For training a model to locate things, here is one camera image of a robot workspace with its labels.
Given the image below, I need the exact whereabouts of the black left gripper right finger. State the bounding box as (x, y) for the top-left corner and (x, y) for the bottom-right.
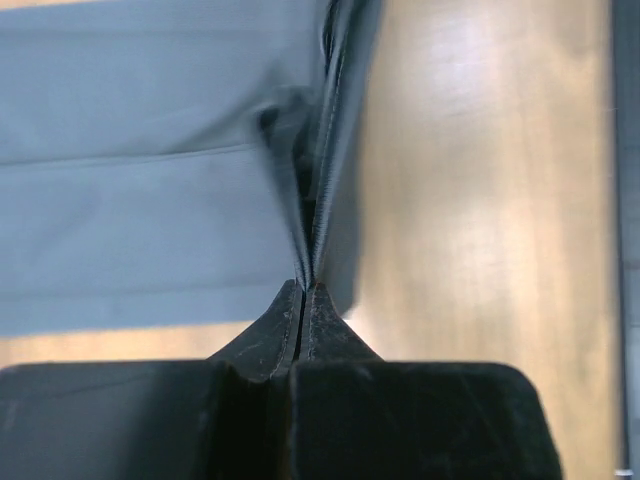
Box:
(288, 285), (563, 479)

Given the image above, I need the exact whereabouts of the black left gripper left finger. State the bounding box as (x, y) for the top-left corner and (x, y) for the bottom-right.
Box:
(1, 281), (305, 479)

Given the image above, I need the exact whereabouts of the grey t shirt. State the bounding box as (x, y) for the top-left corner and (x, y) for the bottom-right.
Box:
(1, 1), (382, 336)

